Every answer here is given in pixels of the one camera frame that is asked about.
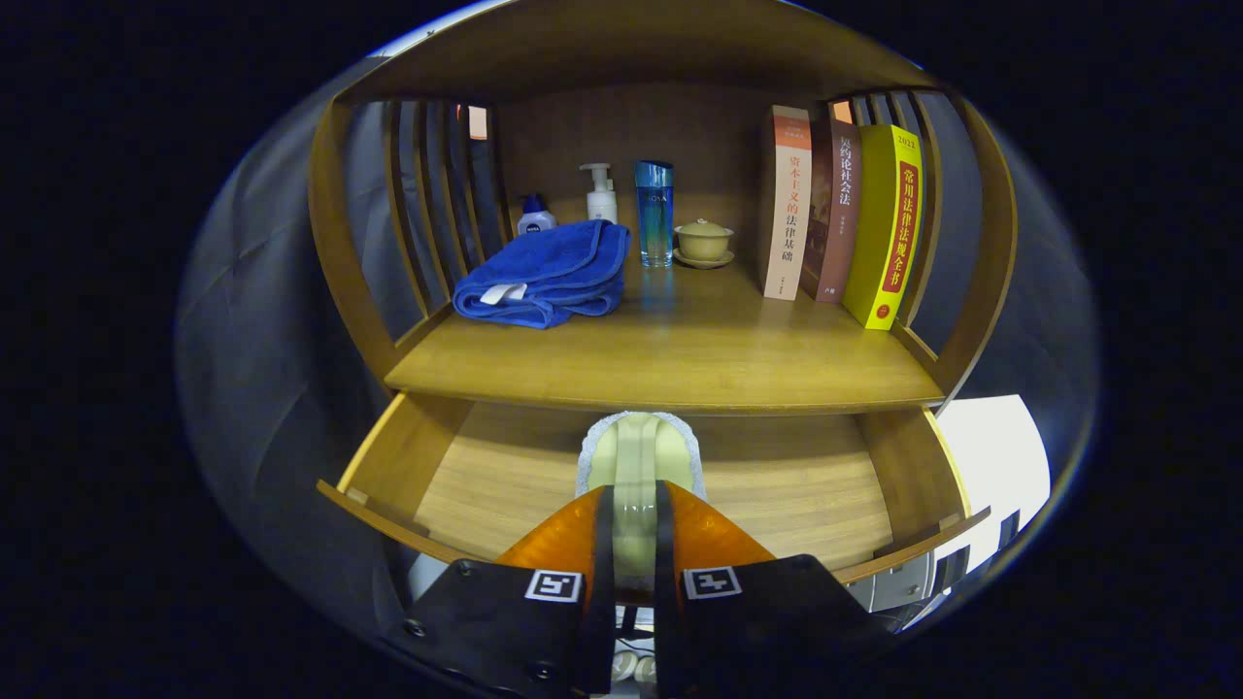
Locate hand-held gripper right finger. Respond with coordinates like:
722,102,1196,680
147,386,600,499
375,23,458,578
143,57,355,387
653,481,899,698

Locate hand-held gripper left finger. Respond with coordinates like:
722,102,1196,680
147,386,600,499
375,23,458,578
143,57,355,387
403,483,618,698

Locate green-handled white scrub brush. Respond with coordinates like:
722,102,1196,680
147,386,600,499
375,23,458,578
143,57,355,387
576,410,708,579

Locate wooden drawer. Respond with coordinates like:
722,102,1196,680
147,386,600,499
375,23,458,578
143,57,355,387
316,391,991,588

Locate wooden countertop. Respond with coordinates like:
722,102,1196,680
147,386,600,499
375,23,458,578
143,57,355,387
384,257,945,416

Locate white side cabinet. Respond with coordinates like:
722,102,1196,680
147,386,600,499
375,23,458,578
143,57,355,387
869,393,1052,613

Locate wooden cabinet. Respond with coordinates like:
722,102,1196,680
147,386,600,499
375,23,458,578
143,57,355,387
309,0,1019,418

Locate blue folded towel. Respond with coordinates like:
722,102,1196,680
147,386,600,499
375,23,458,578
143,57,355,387
452,219,632,330

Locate yellow lidded teacup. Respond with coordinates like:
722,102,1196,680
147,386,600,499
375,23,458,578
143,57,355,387
672,218,736,270

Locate tall blue glass bottle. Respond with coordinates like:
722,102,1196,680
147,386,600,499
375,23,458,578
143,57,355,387
634,160,675,269

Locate white pump bottle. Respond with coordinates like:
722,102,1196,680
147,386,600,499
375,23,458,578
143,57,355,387
580,163,619,224

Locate orange and white book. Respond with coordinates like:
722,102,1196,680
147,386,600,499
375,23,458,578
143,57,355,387
758,105,813,302

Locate brown book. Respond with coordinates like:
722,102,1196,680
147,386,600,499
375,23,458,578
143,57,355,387
800,118,863,305

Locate yellow book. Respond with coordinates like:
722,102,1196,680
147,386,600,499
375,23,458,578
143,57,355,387
841,124,924,331

